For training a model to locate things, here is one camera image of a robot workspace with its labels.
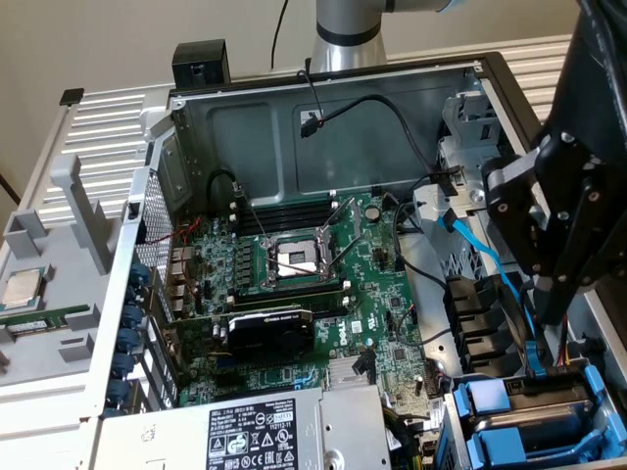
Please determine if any empty blue disk carrier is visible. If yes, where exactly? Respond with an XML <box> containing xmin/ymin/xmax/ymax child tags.
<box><xmin>462</xmin><ymin>423</ymin><xmax>627</xmax><ymax>466</ymax></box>

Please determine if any light grey latch bracket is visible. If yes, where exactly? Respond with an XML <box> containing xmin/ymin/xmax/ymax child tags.
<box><xmin>412</xmin><ymin>187</ymin><xmax>464</xmax><ymax>231</ymax></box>

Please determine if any thin metal locking lever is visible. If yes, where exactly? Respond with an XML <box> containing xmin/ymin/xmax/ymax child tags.
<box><xmin>232</xmin><ymin>180</ymin><xmax>269</xmax><ymax>245</ymax></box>
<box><xmin>273</xmin><ymin>258</ymin><xmax>322</xmax><ymax>275</ymax></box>

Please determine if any red yellow power wire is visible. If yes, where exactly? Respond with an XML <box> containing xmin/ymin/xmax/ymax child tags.
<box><xmin>548</xmin><ymin>312</ymin><xmax>589</xmax><ymax>388</ymax></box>

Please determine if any dark brown cable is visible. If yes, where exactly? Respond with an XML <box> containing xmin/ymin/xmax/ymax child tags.
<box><xmin>0</xmin><ymin>170</ymin><xmax>22</xmax><ymax>207</ymax></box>

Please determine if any white cable label tag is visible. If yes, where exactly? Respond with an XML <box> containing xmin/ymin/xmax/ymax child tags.
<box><xmin>424</xmin><ymin>397</ymin><xmax>446</xmax><ymax>435</ymax></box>

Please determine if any silver optical drive cage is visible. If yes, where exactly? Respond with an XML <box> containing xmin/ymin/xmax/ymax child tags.
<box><xmin>434</xmin><ymin>90</ymin><xmax>545</xmax><ymax>275</ymax></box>

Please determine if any black graphics card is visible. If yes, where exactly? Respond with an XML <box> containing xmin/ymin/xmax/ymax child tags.
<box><xmin>164</xmin><ymin>307</ymin><xmax>317</xmax><ymax>366</ymax></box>

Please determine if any open PC case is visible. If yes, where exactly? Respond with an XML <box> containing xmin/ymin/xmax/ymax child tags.
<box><xmin>80</xmin><ymin>51</ymin><xmax>627</xmax><ymax>470</ymax></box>

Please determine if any grey metal disk bay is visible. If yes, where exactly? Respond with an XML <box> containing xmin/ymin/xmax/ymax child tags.
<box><xmin>440</xmin><ymin>361</ymin><xmax>627</xmax><ymax>470</ymax></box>

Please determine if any CPU socket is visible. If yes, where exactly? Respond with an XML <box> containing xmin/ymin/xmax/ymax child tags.
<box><xmin>259</xmin><ymin>227</ymin><xmax>339</xmax><ymax>288</ymax></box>

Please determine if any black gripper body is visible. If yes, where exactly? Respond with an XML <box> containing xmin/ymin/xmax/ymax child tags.
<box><xmin>541</xmin><ymin>0</ymin><xmax>627</xmax><ymax>170</ymax></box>

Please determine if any black plastic block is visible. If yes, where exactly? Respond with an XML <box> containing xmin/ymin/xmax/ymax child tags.
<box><xmin>170</xmin><ymin>39</ymin><xmax>232</xmax><ymax>90</ymax></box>

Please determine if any metal socket cover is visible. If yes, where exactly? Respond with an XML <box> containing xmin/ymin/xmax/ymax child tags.
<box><xmin>317</xmin><ymin>195</ymin><xmax>366</xmax><ymax>276</ymax></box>

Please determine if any black plastic cable clip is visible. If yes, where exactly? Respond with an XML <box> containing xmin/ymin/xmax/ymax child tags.
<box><xmin>424</xmin><ymin>164</ymin><xmax>465</xmax><ymax>198</ymax></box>

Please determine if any silver chipset heatsink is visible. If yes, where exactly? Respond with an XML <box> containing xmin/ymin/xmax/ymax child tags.
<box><xmin>325</xmin><ymin>358</ymin><xmax>378</xmax><ymax>391</ymax></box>

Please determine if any green motherboard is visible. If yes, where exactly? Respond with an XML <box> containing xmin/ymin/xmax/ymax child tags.
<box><xmin>164</xmin><ymin>188</ymin><xmax>447</xmax><ymax>427</ymax></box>

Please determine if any hard disk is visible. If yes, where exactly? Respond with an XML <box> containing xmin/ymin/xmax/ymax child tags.
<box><xmin>450</xmin><ymin>361</ymin><xmax>611</xmax><ymax>442</ymax></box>

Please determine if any thick black camera cable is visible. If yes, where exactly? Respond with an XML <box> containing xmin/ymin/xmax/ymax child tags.
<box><xmin>585</xmin><ymin>0</ymin><xmax>627</xmax><ymax>89</ymax></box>

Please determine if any grey power supply unit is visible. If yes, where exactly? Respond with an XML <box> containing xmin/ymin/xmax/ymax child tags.
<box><xmin>95</xmin><ymin>384</ymin><xmax>393</xmax><ymax>470</ymax></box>

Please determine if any black cable angled connector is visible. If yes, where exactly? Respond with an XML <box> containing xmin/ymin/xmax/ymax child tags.
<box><xmin>353</xmin><ymin>348</ymin><xmax>377</xmax><ymax>386</ymax></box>

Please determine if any grey parts rack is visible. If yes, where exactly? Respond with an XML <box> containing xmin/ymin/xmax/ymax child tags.
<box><xmin>0</xmin><ymin>154</ymin><xmax>126</xmax><ymax>381</ymax></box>

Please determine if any thin black looped wire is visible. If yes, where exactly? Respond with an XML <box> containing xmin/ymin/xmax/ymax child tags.
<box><xmin>393</xmin><ymin>173</ymin><xmax>450</xmax><ymax>291</ymax></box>

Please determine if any black RAM slot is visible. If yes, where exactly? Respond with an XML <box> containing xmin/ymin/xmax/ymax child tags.
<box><xmin>229</xmin><ymin>208</ymin><xmax>340</xmax><ymax>229</ymax></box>
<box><xmin>229</xmin><ymin>199</ymin><xmax>340</xmax><ymax>220</ymax></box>
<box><xmin>233</xmin><ymin>282</ymin><xmax>350</xmax><ymax>298</ymax></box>
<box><xmin>229</xmin><ymin>191</ymin><xmax>340</xmax><ymax>212</ymax></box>
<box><xmin>237</xmin><ymin>214</ymin><xmax>340</xmax><ymax>237</ymax></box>

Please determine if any blue SATA wire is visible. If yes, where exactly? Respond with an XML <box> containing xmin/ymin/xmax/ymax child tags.
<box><xmin>439</xmin><ymin>208</ymin><xmax>549</xmax><ymax>381</ymax></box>

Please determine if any thin black hanging cable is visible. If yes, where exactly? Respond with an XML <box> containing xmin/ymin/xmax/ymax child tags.
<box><xmin>270</xmin><ymin>0</ymin><xmax>291</xmax><ymax>70</ymax></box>

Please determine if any green RAM stick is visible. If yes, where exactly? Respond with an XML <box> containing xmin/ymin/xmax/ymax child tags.
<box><xmin>0</xmin><ymin>304</ymin><xmax>93</xmax><ymax>335</ymax></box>
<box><xmin>229</xmin><ymin>289</ymin><xmax>347</xmax><ymax>312</ymax></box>

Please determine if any black cable flat connector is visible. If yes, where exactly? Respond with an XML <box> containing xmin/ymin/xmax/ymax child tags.
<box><xmin>298</xmin><ymin>95</ymin><xmax>440</xmax><ymax>177</ymax></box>

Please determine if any silver CPU chip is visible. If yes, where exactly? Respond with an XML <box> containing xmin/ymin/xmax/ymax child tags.
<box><xmin>0</xmin><ymin>267</ymin><xmax>50</xmax><ymax>312</ymax></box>

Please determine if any black ribbed plastic bracket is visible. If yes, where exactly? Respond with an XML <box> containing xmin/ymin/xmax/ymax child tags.
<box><xmin>442</xmin><ymin>273</ymin><xmax>523</xmax><ymax>381</ymax></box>

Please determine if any braided power supply cable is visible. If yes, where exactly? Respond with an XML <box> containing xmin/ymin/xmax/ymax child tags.
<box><xmin>382</xmin><ymin>405</ymin><xmax>428</xmax><ymax>470</ymax></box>

